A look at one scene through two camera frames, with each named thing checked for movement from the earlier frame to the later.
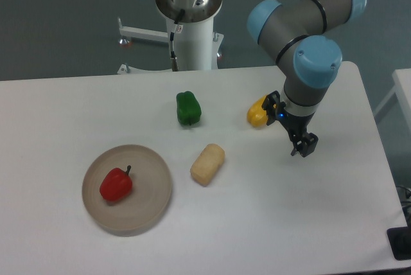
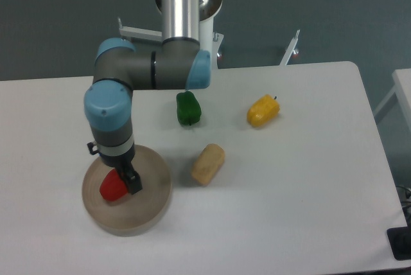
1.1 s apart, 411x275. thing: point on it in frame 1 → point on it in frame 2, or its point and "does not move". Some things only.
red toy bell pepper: [116, 185] does not move
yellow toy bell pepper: [256, 115] does not move
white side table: [402, 79] does not move
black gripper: [296, 124] → [123, 162]
